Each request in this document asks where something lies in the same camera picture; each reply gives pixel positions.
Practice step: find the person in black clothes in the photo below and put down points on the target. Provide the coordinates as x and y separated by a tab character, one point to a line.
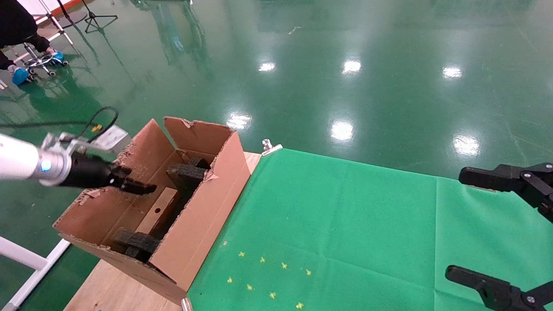
15	21

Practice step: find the white metal frame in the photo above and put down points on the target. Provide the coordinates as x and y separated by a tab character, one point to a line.
26	258

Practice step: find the large open cardboard carton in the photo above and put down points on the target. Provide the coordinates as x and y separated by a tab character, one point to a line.
203	224

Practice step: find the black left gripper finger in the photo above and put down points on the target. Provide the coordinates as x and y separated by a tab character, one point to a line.
140	187

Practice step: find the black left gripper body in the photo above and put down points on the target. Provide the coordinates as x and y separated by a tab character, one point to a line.
90	175

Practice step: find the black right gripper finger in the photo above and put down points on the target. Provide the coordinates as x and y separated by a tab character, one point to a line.
497	293
488	178

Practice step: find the silver stand leg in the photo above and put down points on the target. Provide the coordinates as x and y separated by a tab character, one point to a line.
58	23

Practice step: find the green table cloth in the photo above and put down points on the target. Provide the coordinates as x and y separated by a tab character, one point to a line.
367	224

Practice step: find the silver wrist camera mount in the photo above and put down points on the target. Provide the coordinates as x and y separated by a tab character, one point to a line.
110	137

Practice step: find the blue shoe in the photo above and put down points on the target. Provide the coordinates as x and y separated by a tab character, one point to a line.
58	56
20	77

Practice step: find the black tripod stand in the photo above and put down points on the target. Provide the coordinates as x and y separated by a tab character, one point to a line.
91	15

